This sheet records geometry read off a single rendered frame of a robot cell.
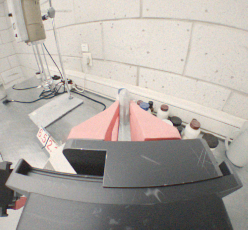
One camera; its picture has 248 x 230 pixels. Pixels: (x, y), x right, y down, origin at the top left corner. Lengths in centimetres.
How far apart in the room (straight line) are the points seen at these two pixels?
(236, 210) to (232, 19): 63
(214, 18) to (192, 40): 11
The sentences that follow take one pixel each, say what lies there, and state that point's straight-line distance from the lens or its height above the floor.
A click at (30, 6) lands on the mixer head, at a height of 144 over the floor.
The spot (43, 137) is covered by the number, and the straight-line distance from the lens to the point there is 59.
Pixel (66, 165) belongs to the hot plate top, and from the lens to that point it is 38.
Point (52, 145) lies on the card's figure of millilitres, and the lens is 53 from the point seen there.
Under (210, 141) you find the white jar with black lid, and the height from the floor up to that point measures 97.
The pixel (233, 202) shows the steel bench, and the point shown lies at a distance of 53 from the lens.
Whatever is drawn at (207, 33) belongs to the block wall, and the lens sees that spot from 53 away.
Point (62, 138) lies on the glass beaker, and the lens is 35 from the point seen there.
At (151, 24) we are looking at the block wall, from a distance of 57.
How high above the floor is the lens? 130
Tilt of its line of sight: 35 degrees down
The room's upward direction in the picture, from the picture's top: straight up
